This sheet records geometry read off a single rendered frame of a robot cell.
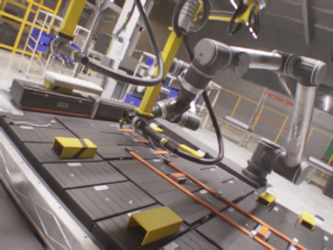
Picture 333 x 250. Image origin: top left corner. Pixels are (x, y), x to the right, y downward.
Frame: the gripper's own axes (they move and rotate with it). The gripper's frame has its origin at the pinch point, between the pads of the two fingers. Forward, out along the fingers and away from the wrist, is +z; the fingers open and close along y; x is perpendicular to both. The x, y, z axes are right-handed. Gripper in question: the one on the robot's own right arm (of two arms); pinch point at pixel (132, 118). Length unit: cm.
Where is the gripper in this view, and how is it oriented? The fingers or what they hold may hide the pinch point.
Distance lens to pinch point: 146.9
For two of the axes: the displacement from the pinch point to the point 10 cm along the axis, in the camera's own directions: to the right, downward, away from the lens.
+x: -5.8, -3.8, 7.2
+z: -8.2, 2.8, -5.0
